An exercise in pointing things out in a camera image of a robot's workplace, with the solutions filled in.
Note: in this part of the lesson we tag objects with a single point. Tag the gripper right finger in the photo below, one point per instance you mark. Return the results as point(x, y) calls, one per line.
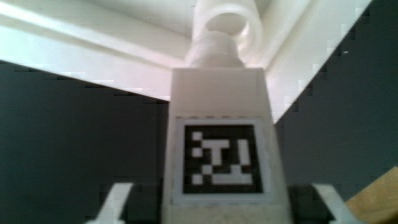
point(336, 205)

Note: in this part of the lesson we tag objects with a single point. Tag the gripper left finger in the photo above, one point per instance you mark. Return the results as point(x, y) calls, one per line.
point(110, 211)

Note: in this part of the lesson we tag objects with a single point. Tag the white table leg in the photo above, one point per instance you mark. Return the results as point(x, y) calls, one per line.
point(224, 186)

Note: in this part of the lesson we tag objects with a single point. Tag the white square tabletop part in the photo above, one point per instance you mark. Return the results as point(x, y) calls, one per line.
point(114, 41)

